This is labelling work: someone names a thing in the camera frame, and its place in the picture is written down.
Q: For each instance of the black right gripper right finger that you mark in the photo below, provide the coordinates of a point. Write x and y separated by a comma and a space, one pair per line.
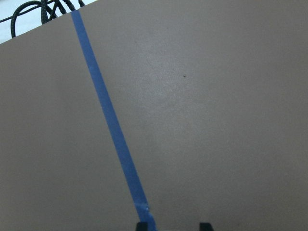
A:
205, 226

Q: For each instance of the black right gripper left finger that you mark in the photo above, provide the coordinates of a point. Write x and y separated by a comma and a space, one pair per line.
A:
142, 226

